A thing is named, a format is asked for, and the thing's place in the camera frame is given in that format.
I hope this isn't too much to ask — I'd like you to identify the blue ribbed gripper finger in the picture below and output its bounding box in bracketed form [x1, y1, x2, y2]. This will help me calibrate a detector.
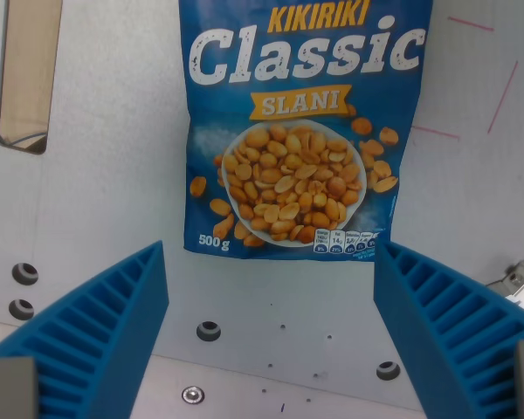
[0, 239, 171, 419]
[372, 240, 524, 419]

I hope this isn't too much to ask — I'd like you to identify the shiny silver screw head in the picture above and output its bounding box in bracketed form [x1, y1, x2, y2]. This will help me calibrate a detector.
[181, 385, 205, 405]

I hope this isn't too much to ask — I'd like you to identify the blue Kikiriki Classic peanut bag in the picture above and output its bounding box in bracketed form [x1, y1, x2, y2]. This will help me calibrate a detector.
[177, 0, 434, 264]

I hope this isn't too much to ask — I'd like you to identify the grey metal bracket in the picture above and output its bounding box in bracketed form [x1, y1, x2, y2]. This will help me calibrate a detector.
[485, 259, 524, 316]

